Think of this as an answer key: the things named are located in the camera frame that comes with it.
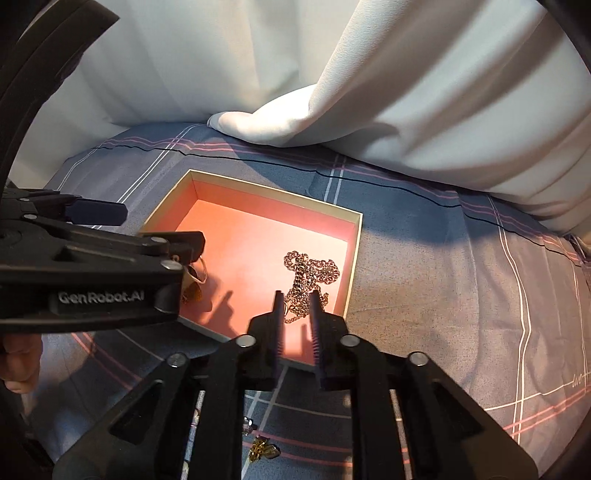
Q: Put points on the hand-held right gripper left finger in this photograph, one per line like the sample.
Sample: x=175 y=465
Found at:
x=278 y=323

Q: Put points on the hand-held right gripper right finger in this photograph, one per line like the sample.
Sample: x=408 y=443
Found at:
x=315 y=325

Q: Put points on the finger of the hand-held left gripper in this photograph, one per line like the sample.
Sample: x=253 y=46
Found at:
x=97 y=213
x=175 y=243

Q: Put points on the jewelry box with pink inside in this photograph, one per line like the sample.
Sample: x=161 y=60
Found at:
x=258 y=221

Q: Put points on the person's left hand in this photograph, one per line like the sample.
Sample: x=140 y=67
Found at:
x=18 y=362

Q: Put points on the amber pendant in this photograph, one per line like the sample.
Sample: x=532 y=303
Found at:
x=192 y=293

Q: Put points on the small crystal stud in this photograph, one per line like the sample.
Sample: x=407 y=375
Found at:
x=249 y=423

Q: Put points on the gold brooch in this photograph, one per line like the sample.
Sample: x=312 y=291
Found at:
x=263 y=450

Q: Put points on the white curtain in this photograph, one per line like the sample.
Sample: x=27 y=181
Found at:
x=415 y=92

